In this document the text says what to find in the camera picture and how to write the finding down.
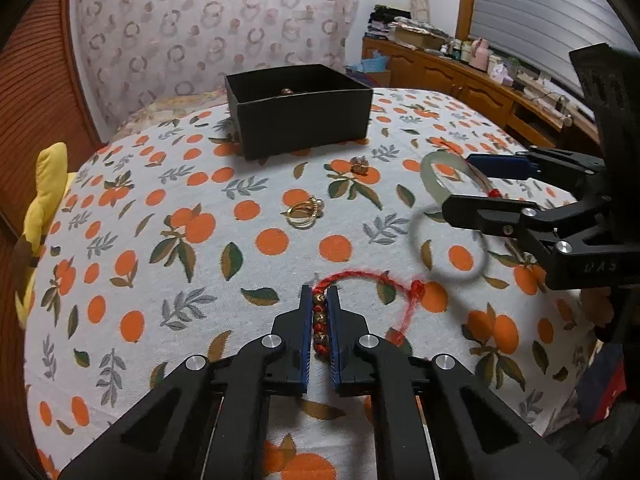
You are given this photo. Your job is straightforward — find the cardboard box with papers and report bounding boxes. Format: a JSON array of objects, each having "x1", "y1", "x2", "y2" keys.
[{"x1": 387, "y1": 17, "x2": 448, "y2": 51}]

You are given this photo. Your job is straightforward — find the stack of folded clothes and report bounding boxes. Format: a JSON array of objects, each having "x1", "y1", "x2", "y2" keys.
[{"x1": 367, "y1": 5, "x2": 411, "y2": 38}]

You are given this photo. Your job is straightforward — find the wooden side cabinet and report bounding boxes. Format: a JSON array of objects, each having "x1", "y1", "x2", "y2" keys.
[{"x1": 361, "y1": 35, "x2": 601, "y2": 148}]

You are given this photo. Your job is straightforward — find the blue plastic bag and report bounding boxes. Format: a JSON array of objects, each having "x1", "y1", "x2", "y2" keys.
[{"x1": 345, "y1": 55, "x2": 391, "y2": 75}]

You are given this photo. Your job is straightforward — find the tissue box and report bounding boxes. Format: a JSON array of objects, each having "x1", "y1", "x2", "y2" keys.
[{"x1": 487, "y1": 55, "x2": 516, "y2": 86}]

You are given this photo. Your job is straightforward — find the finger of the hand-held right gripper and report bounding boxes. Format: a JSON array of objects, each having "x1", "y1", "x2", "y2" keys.
[
  {"x1": 441, "y1": 195, "x2": 583, "y2": 262},
  {"x1": 466, "y1": 147, "x2": 609, "y2": 197}
]

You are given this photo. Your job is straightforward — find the louvered wooden wardrobe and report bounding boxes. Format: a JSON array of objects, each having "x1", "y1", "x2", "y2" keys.
[{"x1": 0, "y1": 0, "x2": 108, "y2": 241}]

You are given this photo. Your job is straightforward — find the yellow plush toy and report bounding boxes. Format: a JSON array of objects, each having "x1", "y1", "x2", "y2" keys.
[{"x1": 12, "y1": 142, "x2": 78, "y2": 331}]

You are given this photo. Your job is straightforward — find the group of small bottles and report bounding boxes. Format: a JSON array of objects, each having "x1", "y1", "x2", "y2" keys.
[{"x1": 440, "y1": 37, "x2": 471, "y2": 61}]

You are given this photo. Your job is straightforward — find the orange print tablecloth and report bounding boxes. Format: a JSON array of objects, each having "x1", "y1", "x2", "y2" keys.
[{"x1": 22, "y1": 87, "x2": 608, "y2": 480}]

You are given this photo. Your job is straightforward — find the floral bed blanket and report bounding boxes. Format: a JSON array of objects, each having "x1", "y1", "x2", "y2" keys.
[{"x1": 107, "y1": 87, "x2": 236, "y2": 143}]

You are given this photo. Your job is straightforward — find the pink thermos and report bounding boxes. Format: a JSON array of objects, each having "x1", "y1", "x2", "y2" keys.
[{"x1": 470, "y1": 37, "x2": 490, "y2": 68}]

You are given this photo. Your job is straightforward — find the gold rings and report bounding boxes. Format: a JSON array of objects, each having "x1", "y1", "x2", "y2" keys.
[{"x1": 281, "y1": 197, "x2": 326, "y2": 231}]

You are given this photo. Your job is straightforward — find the pale jade bangle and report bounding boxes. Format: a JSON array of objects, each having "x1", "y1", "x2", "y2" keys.
[{"x1": 420, "y1": 141, "x2": 502, "y2": 208}]

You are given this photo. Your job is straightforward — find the ring pattern sheer curtain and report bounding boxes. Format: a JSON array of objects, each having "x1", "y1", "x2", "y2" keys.
[{"x1": 70, "y1": 0, "x2": 361, "y2": 133}]

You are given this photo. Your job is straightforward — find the black cardboard box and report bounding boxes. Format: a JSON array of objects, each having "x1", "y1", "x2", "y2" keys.
[{"x1": 224, "y1": 63, "x2": 374, "y2": 161}]

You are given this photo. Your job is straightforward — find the red string bracelet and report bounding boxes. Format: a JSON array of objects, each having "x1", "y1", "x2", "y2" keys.
[{"x1": 311, "y1": 270, "x2": 426, "y2": 357}]

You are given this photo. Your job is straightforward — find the person's right hand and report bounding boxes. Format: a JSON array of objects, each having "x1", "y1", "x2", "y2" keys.
[{"x1": 580, "y1": 287, "x2": 626, "y2": 333}]

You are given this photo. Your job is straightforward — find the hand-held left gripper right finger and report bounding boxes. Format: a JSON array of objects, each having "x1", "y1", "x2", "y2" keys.
[{"x1": 327, "y1": 285, "x2": 581, "y2": 480}]

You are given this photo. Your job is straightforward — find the grey window blind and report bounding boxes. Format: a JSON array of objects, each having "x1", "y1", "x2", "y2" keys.
[{"x1": 467, "y1": 0, "x2": 640, "y2": 83}]

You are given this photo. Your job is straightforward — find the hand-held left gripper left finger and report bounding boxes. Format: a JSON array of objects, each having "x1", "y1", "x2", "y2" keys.
[{"x1": 59, "y1": 284, "x2": 313, "y2": 480}]

